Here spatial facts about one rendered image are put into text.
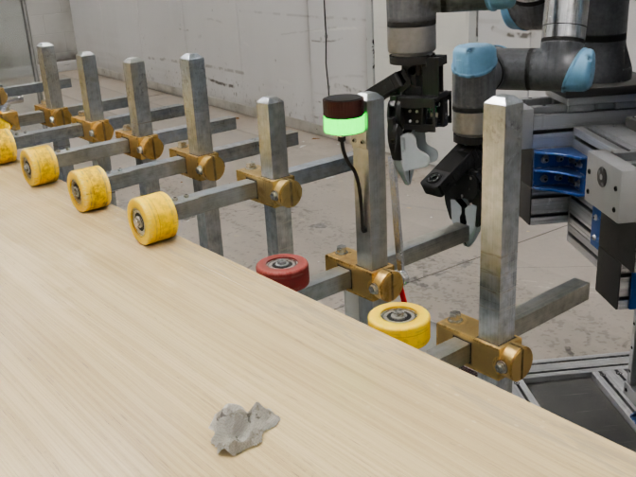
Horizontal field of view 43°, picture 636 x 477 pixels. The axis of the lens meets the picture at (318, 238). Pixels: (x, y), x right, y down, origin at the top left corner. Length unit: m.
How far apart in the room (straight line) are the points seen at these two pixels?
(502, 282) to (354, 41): 4.44
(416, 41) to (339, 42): 4.34
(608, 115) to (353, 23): 3.70
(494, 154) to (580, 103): 0.83
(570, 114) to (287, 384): 1.12
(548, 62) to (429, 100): 0.30
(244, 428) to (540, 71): 0.89
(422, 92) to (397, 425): 0.60
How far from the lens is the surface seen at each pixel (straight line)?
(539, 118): 1.83
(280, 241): 1.45
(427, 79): 1.26
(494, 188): 1.05
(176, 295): 1.16
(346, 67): 5.55
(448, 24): 4.78
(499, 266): 1.08
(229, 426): 0.82
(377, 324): 1.02
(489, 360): 1.14
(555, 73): 1.48
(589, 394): 2.25
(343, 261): 1.30
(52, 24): 10.28
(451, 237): 1.45
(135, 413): 0.90
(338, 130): 1.16
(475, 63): 1.40
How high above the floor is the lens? 1.37
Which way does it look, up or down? 21 degrees down
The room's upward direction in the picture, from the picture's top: 3 degrees counter-clockwise
